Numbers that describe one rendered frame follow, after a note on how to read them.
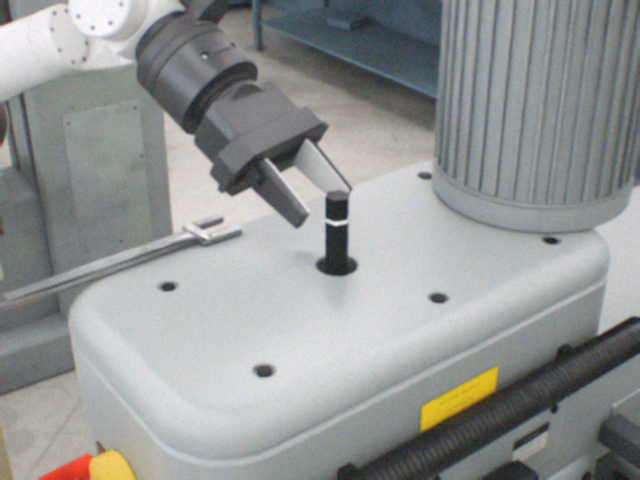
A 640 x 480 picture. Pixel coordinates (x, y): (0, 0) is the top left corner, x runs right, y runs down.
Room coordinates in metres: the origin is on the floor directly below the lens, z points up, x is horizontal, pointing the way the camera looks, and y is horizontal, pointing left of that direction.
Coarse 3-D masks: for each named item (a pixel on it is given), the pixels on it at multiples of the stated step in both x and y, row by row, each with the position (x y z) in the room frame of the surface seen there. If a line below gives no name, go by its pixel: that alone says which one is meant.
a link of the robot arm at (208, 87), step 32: (192, 64) 0.76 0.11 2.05; (224, 64) 0.77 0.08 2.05; (160, 96) 0.77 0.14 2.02; (192, 96) 0.75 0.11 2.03; (224, 96) 0.75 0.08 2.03; (256, 96) 0.77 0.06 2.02; (192, 128) 0.78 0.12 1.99; (224, 128) 0.73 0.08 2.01; (256, 128) 0.73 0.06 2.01; (288, 128) 0.74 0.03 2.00; (320, 128) 0.77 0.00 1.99; (224, 160) 0.70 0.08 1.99; (256, 160) 0.71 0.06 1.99; (288, 160) 0.76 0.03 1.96
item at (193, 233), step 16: (192, 224) 0.76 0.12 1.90; (208, 224) 0.77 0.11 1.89; (160, 240) 0.73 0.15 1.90; (176, 240) 0.73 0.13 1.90; (192, 240) 0.73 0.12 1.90; (208, 240) 0.73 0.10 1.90; (224, 240) 0.74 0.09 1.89; (112, 256) 0.70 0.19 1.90; (128, 256) 0.70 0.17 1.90; (144, 256) 0.70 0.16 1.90; (160, 256) 0.71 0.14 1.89; (64, 272) 0.68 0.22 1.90; (80, 272) 0.68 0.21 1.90; (96, 272) 0.68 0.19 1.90; (112, 272) 0.69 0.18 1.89; (16, 288) 0.65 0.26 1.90; (32, 288) 0.65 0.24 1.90; (48, 288) 0.65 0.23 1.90; (64, 288) 0.66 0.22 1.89; (0, 304) 0.63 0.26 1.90; (16, 304) 0.63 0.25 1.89
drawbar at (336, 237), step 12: (336, 192) 0.71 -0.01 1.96; (336, 204) 0.69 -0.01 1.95; (348, 204) 0.70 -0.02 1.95; (336, 216) 0.69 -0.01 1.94; (348, 216) 0.70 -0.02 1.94; (336, 228) 0.69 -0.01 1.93; (348, 228) 0.70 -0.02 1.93; (336, 240) 0.69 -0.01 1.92; (348, 240) 0.70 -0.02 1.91; (336, 252) 0.69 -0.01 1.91; (348, 252) 0.70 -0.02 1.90; (336, 264) 0.69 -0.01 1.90; (348, 264) 0.70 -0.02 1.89
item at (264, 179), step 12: (252, 168) 0.71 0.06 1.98; (264, 168) 0.71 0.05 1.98; (252, 180) 0.71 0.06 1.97; (264, 180) 0.71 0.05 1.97; (276, 180) 0.70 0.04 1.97; (264, 192) 0.71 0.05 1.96; (276, 192) 0.70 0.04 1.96; (288, 192) 0.69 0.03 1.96; (276, 204) 0.70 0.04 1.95; (288, 204) 0.69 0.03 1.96; (300, 204) 0.69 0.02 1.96; (288, 216) 0.69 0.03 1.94; (300, 216) 0.68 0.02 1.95
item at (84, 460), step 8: (80, 456) 0.65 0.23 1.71; (88, 456) 0.65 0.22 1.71; (64, 464) 0.64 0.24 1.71; (72, 464) 0.64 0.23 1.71; (80, 464) 0.64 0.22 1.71; (88, 464) 0.64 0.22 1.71; (56, 472) 0.63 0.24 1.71; (64, 472) 0.63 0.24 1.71; (72, 472) 0.63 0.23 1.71; (80, 472) 0.64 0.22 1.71; (88, 472) 0.64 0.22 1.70
